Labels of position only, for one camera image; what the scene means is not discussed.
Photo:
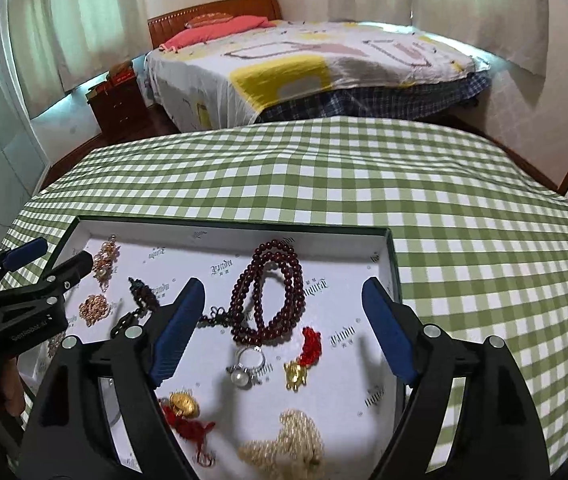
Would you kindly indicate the gold charm short red tassel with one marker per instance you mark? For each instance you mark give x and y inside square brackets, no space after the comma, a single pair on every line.
[294,375]

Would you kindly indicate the green checkered tablecloth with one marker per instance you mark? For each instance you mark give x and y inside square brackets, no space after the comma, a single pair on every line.
[414,185]

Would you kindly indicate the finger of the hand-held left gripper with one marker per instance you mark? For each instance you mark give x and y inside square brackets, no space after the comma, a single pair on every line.
[26,252]
[71,270]

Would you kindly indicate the rose gold earrings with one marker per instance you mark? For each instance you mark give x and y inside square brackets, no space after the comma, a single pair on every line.
[106,257]

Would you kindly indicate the wooden bed headboard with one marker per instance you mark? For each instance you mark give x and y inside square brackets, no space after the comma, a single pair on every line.
[188,12]

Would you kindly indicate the blue plaid bed sheet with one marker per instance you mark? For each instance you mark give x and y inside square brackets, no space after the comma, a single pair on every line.
[389,97]

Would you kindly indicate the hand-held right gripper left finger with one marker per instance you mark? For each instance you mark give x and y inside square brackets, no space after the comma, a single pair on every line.
[178,330]

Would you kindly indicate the pink pillow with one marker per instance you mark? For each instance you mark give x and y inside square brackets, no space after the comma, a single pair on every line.
[213,32]

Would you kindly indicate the white curtain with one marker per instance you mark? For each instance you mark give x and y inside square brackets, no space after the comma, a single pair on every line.
[73,25]
[464,5]

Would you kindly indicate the dark green jewelry tray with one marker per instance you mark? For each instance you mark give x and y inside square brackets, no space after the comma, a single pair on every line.
[334,280]

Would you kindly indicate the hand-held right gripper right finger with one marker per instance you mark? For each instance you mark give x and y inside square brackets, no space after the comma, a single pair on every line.
[389,330]

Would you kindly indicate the dark wooden nightstand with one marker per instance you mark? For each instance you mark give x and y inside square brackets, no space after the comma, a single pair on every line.
[118,110]

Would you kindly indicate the red patterned pillow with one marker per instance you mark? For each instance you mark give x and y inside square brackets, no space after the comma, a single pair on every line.
[208,20]

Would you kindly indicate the gold charm long red tassel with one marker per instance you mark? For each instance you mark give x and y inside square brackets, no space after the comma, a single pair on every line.
[183,404]

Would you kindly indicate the bed with patterned cover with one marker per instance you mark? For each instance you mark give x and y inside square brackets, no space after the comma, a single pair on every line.
[364,60]

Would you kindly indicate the red box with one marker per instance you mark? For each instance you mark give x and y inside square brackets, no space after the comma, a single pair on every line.
[121,75]

